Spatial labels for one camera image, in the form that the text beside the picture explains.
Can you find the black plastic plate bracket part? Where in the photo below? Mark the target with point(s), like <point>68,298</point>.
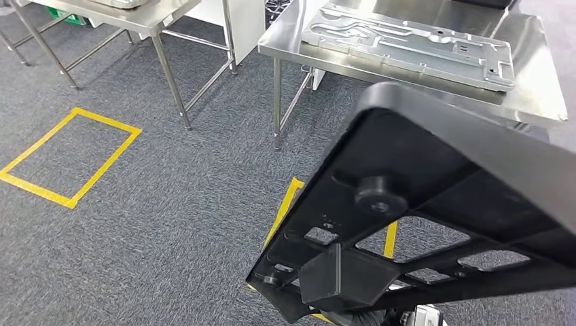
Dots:
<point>405,148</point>

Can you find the large silver stamped metal plate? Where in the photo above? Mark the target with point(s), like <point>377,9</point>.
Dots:
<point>405,45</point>

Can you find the steel frame table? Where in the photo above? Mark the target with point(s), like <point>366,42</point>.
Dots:
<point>157,20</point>
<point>44,45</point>

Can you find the white cabinet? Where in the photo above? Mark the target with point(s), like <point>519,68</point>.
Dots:
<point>247,27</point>

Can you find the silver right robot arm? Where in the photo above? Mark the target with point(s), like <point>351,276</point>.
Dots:
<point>360,320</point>

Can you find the grey metal panel part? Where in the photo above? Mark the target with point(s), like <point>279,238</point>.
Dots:
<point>117,3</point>

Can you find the green plastic crate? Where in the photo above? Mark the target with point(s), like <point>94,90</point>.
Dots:
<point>67,17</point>

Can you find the stainless steel workbench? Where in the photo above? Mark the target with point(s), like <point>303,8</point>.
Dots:
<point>535,54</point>

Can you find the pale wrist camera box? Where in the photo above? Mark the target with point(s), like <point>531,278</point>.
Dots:
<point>427,317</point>

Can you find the yellow floor tape square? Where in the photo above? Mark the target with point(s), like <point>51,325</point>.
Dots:
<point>286,202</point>

